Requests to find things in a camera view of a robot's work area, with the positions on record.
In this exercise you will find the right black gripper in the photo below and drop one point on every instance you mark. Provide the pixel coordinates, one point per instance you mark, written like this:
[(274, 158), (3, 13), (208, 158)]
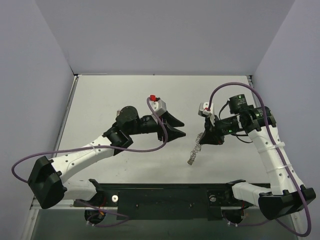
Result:
[(215, 131)]

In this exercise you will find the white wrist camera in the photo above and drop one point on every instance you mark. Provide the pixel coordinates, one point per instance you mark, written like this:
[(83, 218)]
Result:
[(206, 110), (157, 105)]

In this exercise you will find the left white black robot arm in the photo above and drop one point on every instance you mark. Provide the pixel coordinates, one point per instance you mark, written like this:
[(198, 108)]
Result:
[(50, 179)]

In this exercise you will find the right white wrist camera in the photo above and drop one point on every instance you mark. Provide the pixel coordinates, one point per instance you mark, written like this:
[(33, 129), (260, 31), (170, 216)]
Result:
[(206, 110)]

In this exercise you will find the white disc wire keyring holder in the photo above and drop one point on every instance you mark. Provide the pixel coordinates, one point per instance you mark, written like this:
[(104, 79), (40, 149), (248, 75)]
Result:
[(197, 148)]

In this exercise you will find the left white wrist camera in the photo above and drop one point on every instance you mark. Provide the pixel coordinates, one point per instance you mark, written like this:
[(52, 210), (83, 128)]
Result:
[(157, 105)]

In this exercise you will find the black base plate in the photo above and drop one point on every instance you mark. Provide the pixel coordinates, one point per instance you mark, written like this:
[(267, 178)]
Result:
[(168, 201)]

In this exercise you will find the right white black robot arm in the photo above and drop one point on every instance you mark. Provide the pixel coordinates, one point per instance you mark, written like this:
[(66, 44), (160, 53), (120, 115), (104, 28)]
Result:
[(260, 126)]

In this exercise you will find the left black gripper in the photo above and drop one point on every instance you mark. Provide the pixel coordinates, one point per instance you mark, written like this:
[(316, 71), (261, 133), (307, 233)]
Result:
[(162, 128)]

